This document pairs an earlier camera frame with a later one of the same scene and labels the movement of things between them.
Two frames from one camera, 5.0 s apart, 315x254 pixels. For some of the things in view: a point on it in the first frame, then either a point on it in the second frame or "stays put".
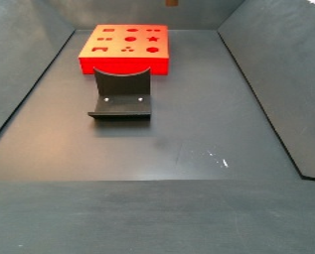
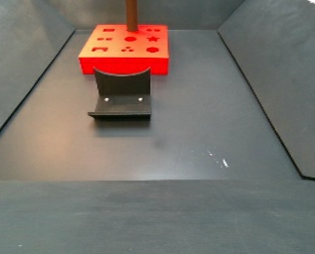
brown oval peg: x=172 y=3 -> x=132 y=15
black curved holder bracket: x=123 y=96 stays put
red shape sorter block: x=124 y=50 stays put
